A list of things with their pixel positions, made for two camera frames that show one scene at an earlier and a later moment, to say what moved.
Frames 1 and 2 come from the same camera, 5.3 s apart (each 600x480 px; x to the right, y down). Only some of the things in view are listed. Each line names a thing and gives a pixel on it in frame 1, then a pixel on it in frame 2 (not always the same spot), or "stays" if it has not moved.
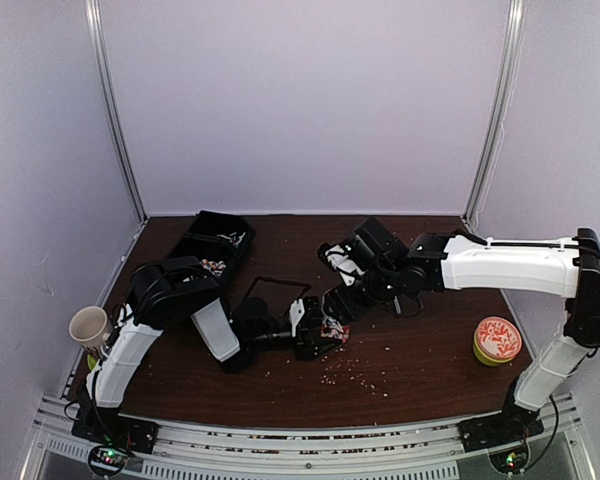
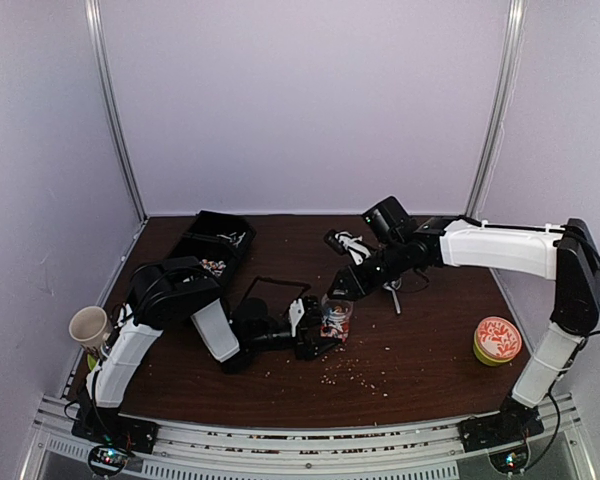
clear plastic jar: x=332 y=328 stays
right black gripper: x=346 y=309 → x=357 y=285
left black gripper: x=309 y=350 stays
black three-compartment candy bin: x=216 y=240 stays
